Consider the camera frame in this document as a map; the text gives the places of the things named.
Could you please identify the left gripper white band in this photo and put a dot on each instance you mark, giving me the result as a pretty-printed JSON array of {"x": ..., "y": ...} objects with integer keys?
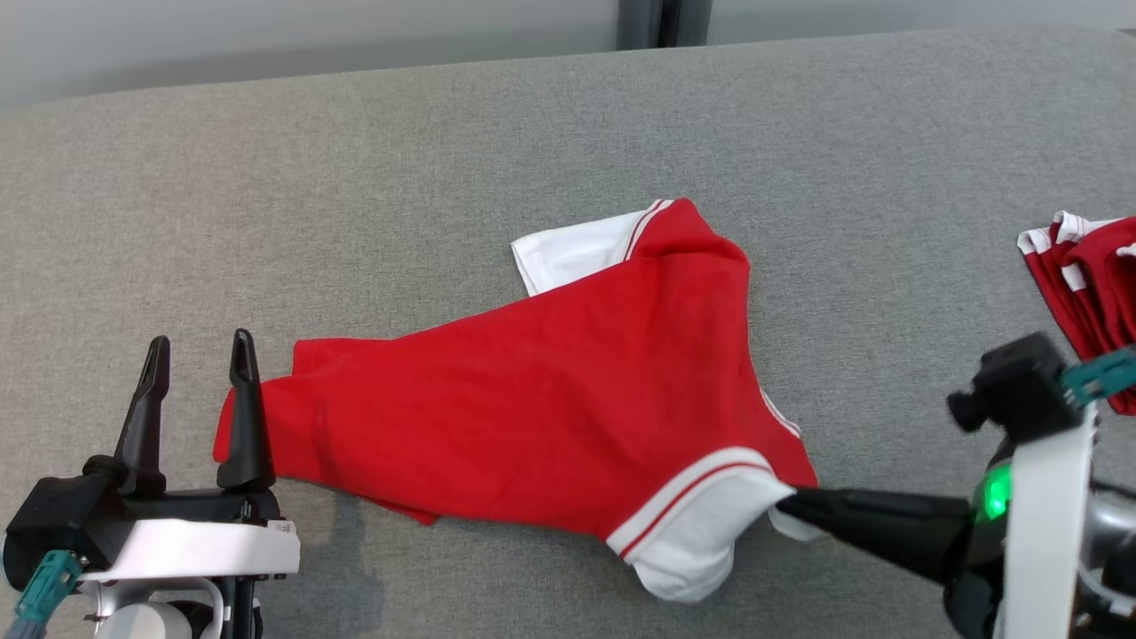
[{"x": 195, "y": 546}]

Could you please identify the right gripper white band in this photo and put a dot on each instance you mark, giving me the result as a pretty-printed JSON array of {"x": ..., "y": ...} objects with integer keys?
[{"x": 1047, "y": 532}]

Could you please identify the red Bulls 23 shorts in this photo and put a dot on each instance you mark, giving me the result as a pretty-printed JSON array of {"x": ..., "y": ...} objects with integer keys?
[{"x": 1100, "y": 293}]

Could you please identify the red shirt with white sleeves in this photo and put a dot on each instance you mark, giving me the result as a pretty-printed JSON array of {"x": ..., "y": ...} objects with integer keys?
[{"x": 532, "y": 399}]

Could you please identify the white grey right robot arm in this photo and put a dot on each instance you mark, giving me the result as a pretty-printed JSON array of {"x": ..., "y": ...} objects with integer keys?
[{"x": 1114, "y": 577}]

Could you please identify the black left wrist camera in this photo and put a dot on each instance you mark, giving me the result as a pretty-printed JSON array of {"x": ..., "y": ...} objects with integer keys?
[{"x": 58, "y": 524}]

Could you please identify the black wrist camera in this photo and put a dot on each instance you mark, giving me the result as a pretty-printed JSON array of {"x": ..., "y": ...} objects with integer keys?
[
  {"x": 1021, "y": 390},
  {"x": 58, "y": 524}
]

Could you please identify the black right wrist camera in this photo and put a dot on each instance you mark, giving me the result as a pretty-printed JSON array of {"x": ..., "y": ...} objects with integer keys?
[{"x": 1021, "y": 390}]

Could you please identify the grey double partition post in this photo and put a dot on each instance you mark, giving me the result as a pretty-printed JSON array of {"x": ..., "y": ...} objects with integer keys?
[{"x": 664, "y": 22}]

